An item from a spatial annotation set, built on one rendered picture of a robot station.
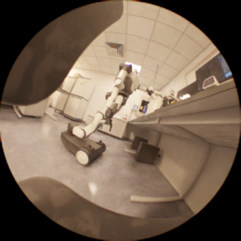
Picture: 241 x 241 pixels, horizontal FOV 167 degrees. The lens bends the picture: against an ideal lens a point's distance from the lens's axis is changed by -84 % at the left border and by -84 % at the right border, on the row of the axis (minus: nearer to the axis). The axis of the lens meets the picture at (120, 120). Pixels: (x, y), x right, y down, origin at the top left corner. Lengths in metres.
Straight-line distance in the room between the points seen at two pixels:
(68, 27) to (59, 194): 0.25
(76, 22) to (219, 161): 1.19
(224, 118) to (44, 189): 0.37
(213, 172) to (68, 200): 1.09
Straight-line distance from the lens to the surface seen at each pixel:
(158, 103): 0.98
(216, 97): 0.22
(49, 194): 0.16
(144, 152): 1.70
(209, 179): 1.11
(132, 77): 1.07
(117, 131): 2.98
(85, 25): 0.19
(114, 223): 0.15
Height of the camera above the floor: 0.62
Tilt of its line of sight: 1 degrees up
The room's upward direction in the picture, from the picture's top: 20 degrees clockwise
